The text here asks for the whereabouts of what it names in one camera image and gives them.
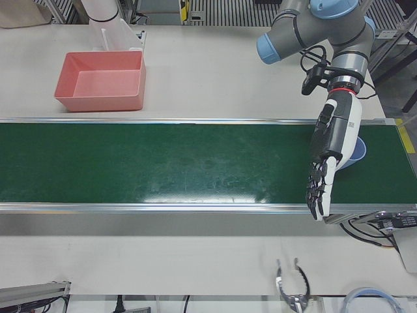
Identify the white column base bracket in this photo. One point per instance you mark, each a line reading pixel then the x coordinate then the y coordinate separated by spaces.
pixel 125 36

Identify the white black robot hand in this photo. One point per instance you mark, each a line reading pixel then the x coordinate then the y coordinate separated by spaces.
pixel 345 130

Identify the pink plastic box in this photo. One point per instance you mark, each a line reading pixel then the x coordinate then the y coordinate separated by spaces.
pixel 97 101

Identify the grey metal box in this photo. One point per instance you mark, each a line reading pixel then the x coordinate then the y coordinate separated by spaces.
pixel 408 251

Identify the yellow black safety bracket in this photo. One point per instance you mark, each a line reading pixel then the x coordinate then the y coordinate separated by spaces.
pixel 184 9

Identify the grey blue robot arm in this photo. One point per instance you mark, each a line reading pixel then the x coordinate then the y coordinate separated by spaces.
pixel 312 29

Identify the aluminium profile bar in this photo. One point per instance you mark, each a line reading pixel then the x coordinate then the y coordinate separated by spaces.
pixel 32 288

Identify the white cylindrical column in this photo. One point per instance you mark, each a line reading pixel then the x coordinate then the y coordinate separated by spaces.
pixel 101 9

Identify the blue plastic cup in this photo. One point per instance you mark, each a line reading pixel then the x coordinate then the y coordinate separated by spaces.
pixel 360 151

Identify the light blue tube coil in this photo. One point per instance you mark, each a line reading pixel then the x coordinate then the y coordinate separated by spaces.
pixel 371 289

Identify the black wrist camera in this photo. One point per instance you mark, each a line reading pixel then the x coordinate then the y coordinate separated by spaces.
pixel 311 80

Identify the green conveyor belt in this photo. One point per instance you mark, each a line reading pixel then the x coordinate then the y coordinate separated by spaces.
pixel 163 163

